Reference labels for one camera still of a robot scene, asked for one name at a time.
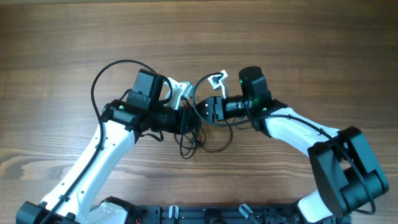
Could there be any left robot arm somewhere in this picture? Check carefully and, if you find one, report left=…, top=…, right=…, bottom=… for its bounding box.
left=16, top=69, right=200, bottom=223

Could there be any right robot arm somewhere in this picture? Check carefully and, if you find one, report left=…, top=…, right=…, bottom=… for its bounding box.
left=193, top=66, right=389, bottom=223

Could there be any black usb cable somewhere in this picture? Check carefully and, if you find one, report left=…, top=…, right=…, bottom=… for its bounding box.
left=173, top=118, right=234, bottom=160

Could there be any right camera black cable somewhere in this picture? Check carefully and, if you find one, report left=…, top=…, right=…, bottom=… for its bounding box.
left=192, top=72, right=377, bottom=215

